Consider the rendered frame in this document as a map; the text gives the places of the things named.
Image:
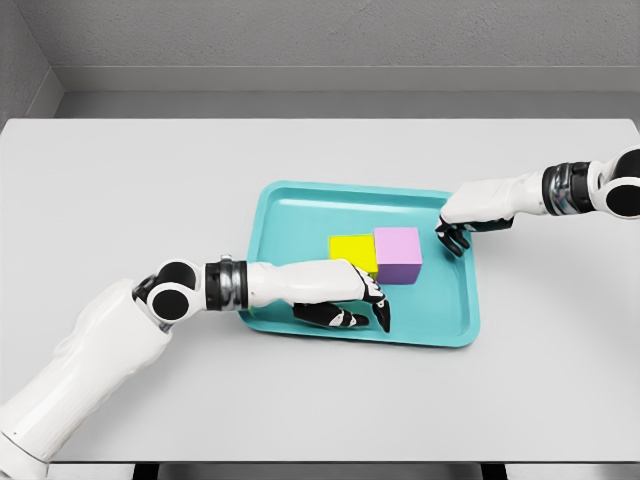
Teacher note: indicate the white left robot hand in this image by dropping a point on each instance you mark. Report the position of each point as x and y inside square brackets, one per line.
[327, 283]

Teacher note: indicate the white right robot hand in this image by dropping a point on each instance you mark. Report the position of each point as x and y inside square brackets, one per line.
[475, 205]

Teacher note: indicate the yellow cube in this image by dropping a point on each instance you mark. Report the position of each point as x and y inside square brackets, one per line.
[352, 250]

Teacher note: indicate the pink cube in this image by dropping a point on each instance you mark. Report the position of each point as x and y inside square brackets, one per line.
[397, 252]

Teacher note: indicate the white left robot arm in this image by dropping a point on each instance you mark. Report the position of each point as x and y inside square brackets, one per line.
[115, 325]

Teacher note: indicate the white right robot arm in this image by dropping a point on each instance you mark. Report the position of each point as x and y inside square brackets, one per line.
[575, 187]

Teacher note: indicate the teal plastic tray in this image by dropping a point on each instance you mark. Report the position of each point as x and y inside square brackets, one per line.
[440, 280]

